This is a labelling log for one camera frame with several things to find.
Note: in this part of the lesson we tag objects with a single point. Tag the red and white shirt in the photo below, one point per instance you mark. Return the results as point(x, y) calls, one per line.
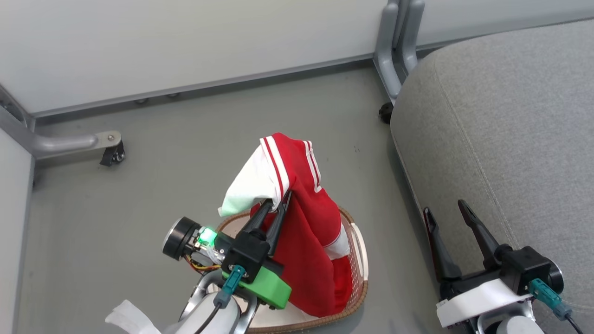
point(306, 222)

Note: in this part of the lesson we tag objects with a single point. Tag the woven laundry basket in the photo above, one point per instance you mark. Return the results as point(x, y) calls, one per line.
point(357, 260)

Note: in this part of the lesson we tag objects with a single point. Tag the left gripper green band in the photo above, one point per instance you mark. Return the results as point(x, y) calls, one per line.
point(250, 257)

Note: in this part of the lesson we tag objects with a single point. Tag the black caster wheel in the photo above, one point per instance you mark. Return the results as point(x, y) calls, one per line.
point(113, 155)
point(385, 112)

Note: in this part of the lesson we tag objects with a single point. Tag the white fabric wrap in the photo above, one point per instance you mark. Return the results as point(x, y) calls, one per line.
point(132, 320)

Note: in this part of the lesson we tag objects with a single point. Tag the black round wrist joint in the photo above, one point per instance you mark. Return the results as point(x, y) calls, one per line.
point(178, 237)

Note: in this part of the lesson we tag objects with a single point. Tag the grey metal partition foot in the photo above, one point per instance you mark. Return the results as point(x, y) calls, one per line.
point(69, 141)
point(394, 46)

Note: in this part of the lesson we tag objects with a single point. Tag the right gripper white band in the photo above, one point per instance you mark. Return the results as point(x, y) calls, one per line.
point(519, 266)

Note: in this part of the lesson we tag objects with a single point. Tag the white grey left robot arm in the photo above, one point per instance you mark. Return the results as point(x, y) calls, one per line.
point(218, 320)

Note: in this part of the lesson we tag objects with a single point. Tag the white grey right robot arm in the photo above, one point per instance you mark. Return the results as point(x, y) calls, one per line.
point(510, 324)

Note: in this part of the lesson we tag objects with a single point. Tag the grey fabric sofa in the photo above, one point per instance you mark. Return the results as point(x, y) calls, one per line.
point(506, 139)

